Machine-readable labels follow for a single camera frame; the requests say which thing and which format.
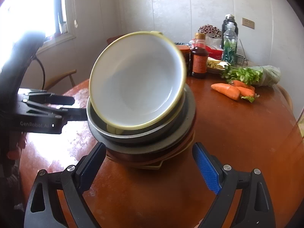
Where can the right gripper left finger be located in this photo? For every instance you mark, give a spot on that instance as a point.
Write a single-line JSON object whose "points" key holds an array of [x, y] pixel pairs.
{"points": [[43, 207]]}

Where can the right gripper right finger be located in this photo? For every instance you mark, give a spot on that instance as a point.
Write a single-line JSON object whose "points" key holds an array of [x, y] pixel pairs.
{"points": [[255, 208]]}

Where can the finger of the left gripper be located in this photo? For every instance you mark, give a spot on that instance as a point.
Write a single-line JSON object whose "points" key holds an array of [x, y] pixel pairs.
{"points": [[45, 114], [49, 98]]}

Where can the yellow white ceramic bowl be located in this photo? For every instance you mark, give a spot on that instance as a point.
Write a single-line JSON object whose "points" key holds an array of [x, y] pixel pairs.
{"points": [[137, 80]]}

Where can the large steel plate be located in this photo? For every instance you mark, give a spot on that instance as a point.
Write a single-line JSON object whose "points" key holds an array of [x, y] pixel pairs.
{"points": [[181, 127]]}

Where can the stainless steel bowl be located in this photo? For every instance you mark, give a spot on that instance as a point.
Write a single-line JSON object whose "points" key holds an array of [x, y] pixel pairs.
{"points": [[152, 155]]}

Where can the dark steel bowl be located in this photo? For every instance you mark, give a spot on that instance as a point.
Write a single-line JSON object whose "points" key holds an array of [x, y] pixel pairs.
{"points": [[99, 128]]}

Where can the pink silicone handled bowl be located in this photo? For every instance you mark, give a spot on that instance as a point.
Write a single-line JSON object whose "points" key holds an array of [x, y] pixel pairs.
{"points": [[156, 163]]}

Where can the person's left hand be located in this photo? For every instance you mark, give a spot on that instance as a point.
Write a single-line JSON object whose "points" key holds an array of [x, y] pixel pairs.
{"points": [[15, 154]]}

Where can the brown slatted wooden chair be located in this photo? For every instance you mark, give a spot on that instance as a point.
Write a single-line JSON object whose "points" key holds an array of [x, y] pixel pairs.
{"points": [[112, 39]]}

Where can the rear carrot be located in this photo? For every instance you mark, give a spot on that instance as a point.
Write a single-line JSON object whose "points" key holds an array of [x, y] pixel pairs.
{"points": [[247, 91]]}

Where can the carrot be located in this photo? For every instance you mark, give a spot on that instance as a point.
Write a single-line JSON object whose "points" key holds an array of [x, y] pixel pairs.
{"points": [[247, 91], [227, 90]]}

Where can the front carrot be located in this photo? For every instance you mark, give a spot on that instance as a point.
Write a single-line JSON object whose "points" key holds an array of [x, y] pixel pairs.
{"points": [[227, 90]]}

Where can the wooden chair behind table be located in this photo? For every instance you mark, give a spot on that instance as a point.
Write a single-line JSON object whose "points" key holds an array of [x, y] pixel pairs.
{"points": [[286, 96]]}

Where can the red lid sauce jar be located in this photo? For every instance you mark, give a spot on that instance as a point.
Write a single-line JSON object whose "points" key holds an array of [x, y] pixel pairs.
{"points": [[185, 50]]}

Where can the bag of green vegetables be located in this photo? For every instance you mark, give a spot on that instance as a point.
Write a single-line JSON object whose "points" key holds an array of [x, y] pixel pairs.
{"points": [[253, 76]]}

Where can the dark soy sauce bottle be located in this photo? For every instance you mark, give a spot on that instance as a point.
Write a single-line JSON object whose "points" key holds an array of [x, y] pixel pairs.
{"points": [[198, 56]]}

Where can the plate of yellow food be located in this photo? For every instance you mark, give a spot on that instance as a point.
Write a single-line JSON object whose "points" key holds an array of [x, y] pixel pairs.
{"points": [[216, 66]]}

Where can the red snack package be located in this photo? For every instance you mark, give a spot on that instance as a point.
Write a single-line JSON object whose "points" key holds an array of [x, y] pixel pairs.
{"points": [[214, 53]]}

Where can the clear plastic bottle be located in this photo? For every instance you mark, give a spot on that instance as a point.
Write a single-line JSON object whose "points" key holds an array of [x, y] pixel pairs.
{"points": [[230, 40]]}

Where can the black thermos flask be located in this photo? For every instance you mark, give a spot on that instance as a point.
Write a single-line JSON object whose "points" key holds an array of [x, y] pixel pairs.
{"points": [[228, 18]]}

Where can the wall power socket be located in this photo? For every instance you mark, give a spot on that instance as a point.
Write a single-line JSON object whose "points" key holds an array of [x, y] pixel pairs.
{"points": [[248, 23]]}

